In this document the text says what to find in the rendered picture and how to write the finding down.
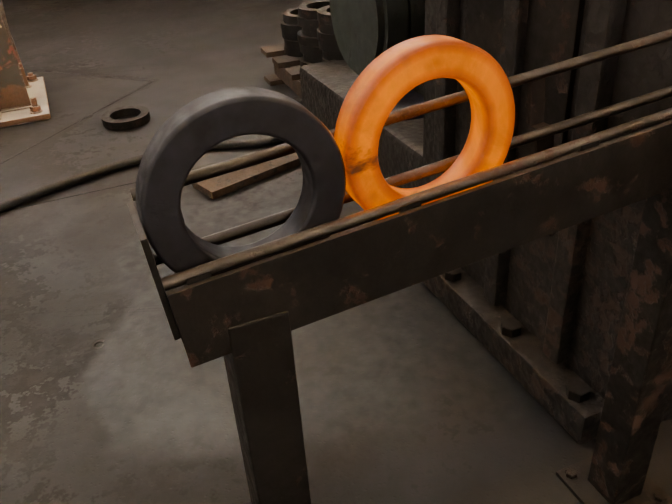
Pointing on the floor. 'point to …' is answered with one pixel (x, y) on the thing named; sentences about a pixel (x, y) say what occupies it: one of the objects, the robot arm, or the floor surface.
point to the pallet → (302, 43)
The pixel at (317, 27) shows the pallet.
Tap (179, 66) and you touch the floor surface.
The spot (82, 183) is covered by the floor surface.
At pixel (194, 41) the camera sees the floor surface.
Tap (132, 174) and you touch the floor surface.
